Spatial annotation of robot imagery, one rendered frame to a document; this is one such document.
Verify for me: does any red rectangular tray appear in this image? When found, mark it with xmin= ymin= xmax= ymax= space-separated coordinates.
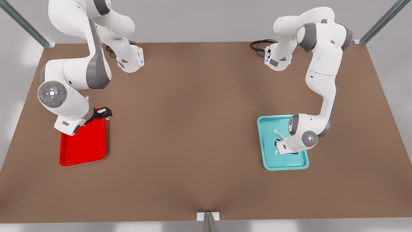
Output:
xmin=59 ymin=108 xmax=108 ymax=167

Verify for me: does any black cable loop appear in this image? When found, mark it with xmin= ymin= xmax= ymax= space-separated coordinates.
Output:
xmin=250 ymin=39 xmax=277 ymax=54
xmin=105 ymin=40 xmax=137 ymax=59

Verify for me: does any silver frame post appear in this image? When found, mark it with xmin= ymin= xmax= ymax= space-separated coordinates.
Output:
xmin=197 ymin=212 xmax=220 ymax=232
xmin=354 ymin=0 xmax=412 ymax=45
xmin=0 ymin=0 xmax=55 ymax=48

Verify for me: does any teal rectangular tray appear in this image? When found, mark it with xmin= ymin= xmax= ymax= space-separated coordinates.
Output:
xmin=257 ymin=115 xmax=310 ymax=171

